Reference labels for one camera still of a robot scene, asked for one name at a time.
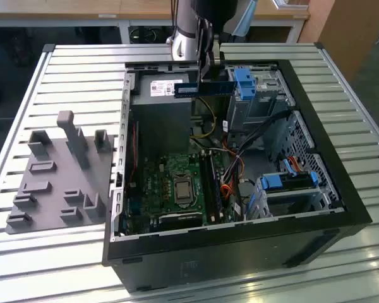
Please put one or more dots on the blue-black RAM stick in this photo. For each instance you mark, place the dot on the blue-black RAM stick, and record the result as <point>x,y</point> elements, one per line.
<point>189,90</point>

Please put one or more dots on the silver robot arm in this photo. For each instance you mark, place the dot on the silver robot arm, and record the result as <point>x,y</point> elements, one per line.
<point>184,31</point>

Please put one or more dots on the blue drive carrier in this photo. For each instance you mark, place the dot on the blue drive carrier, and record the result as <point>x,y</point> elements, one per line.
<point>244,83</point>

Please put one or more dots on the metal drive cage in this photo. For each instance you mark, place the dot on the metal drive cage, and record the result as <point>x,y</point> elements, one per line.
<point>256,110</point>

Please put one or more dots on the grey power supply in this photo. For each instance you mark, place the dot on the grey power supply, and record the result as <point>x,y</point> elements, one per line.
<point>161,120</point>

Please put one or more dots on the black table corner cap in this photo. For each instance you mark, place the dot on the black table corner cap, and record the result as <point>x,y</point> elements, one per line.
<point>48,48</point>
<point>319,45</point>

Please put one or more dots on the wooden desk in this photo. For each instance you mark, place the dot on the wooden desk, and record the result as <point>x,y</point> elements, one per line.
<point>82,9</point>

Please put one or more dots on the wooden cabinet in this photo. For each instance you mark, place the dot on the wooden cabinet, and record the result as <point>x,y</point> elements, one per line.
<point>344,31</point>

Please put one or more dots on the silver CPU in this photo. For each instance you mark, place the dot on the silver CPU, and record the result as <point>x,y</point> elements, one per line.
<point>183,191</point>

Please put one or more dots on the green motherboard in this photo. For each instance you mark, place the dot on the green motherboard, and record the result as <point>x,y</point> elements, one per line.
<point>151,183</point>

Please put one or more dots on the blue disk carrier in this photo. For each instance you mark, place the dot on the blue disk carrier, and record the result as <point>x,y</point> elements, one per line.
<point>271,183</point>

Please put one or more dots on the CPU socket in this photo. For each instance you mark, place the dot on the CPU socket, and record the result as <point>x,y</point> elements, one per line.
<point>184,206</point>

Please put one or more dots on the black graphics card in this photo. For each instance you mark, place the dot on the black graphics card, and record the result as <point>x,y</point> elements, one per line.
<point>180,219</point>

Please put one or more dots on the metal disk bay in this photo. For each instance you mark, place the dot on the metal disk bay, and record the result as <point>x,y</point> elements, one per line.
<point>303,199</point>

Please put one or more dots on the grey parts rack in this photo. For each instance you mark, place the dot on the grey parts rack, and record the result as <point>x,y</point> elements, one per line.
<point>60,176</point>

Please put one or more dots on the black PC case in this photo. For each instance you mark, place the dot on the black PC case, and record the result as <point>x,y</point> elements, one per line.
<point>240,252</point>

